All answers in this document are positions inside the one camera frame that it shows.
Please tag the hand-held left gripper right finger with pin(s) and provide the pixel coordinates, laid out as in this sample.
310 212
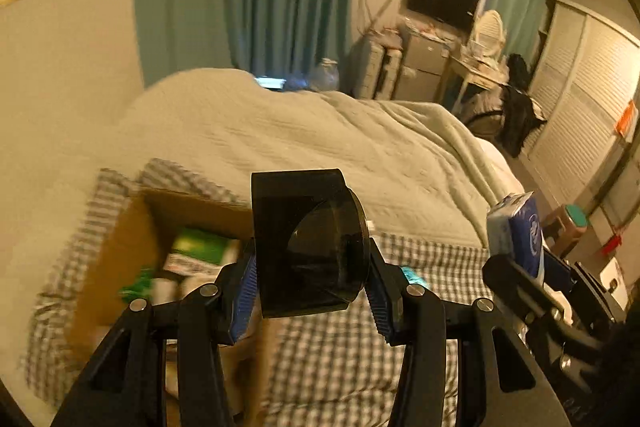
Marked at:
382 302

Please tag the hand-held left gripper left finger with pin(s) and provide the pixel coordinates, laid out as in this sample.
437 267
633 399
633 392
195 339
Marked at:
245 292

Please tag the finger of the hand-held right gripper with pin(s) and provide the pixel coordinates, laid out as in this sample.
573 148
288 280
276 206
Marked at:
505 277
557 269

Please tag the blue white tissue packet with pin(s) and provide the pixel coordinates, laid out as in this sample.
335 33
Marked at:
520 232

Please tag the dark translucent plastic box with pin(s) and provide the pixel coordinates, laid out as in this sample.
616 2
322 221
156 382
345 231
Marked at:
300 247

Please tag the green crinkled packet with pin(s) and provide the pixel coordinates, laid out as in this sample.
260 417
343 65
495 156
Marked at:
140 287

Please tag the brown cardboard box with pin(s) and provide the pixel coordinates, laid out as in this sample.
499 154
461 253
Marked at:
110 267

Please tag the small teal item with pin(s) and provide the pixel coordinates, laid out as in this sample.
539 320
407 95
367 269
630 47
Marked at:
414 277

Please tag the teal topped stool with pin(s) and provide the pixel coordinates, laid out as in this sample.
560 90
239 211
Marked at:
572 217

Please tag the red tag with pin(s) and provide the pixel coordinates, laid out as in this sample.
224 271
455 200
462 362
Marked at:
612 244

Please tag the green and white carton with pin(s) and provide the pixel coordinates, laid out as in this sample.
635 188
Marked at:
200 244

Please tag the grey checked bedsheet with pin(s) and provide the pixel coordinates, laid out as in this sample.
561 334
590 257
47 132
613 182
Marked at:
325 357

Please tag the dark hanging clothes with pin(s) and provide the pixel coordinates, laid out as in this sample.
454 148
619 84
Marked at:
517 117

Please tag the louvred wardrobe doors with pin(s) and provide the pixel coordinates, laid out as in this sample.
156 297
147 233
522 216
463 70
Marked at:
575 107

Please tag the orange paper sheet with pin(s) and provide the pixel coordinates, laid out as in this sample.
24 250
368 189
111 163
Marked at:
626 119

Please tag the white and black jacket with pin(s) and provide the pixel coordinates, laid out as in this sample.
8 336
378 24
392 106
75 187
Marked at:
482 112

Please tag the pale green blanket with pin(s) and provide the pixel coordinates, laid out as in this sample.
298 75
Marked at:
300 132

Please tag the white desk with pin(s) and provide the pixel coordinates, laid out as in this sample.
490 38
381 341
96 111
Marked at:
475 74

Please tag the lit laptop screen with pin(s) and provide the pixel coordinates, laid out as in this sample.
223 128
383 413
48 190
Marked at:
270 83

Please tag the grey mini fridge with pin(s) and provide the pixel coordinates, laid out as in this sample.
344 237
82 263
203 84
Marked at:
420 67

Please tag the clear plastic bag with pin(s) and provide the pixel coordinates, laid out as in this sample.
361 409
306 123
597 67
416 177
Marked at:
325 74

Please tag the white radiator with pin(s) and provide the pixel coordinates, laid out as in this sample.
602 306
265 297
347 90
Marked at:
372 67

